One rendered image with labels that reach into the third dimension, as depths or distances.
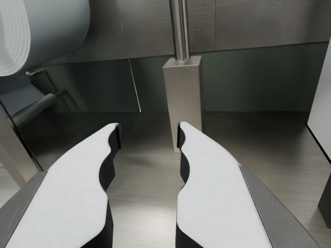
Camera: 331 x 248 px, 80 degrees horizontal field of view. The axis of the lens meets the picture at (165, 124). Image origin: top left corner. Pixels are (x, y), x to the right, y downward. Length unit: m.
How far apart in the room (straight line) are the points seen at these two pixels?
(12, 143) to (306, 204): 0.58
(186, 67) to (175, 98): 0.09
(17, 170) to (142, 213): 0.26
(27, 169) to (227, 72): 0.65
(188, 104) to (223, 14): 0.33
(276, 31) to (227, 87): 0.23
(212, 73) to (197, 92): 0.27
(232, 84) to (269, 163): 0.32
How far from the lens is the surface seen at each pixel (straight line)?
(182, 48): 0.51
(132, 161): 0.63
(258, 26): 0.75
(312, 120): 0.76
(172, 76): 0.51
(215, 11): 0.73
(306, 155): 0.67
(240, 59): 0.76
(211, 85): 0.79
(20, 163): 0.43
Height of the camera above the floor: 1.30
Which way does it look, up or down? 31 degrees down
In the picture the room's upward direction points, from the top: 9 degrees counter-clockwise
